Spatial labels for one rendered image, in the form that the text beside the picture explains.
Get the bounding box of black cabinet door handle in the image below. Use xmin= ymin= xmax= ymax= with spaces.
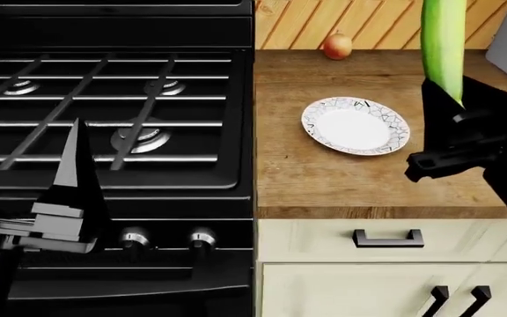
xmin=457 ymin=285 xmax=493 ymax=317
xmin=419 ymin=285 xmax=451 ymax=317

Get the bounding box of white plate with crackle rim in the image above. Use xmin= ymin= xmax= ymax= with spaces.
xmin=300 ymin=95 xmax=412 ymax=157

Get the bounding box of black silver stove knob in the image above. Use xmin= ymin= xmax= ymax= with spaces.
xmin=188 ymin=225 xmax=218 ymax=253
xmin=118 ymin=225 xmax=152 ymax=254

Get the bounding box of black gas stove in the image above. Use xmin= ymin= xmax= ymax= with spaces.
xmin=0 ymin=0 xmax=255 ymax=317

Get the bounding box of silver gas burner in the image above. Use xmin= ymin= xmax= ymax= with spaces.
xmin=109 ymin=126 xmax=172 ymax=155
xmin=144 ymin=78 xmax=187 ymax=98
xmin=3 ymin=78 xmax=42 ymax=98

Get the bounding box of black oven door handle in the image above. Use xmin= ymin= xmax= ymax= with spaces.
xmin=14 ymin=255 xmax=211 ymax=285

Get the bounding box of yellow onion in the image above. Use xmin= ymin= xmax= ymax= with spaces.
xmin=322 ymin=29 xmax=353 ymax=61

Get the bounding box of black drawer handle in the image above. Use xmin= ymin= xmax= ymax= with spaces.
xmin=352 ymin=227 xmax=426 ymax=249

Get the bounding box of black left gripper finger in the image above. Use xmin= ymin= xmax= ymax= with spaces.
xmin=76 ymin=116 xmax=111 ymax=240
xmin=52 ymin=117 xmax=81 ymax=199

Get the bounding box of black cast iron grate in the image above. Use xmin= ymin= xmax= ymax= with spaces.
xmin=0 ymin=52 xmax=232 ymax=172

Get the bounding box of green zucchini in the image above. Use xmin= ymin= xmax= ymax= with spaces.
xmin=420 ymin=0 xmax=467 ymax=108

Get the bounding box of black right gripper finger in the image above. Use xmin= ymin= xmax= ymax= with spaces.
xmin=420 ymin=78 xmax=466 ymax=155
xmin=460 ymin=74 xmax=507 ymax=115

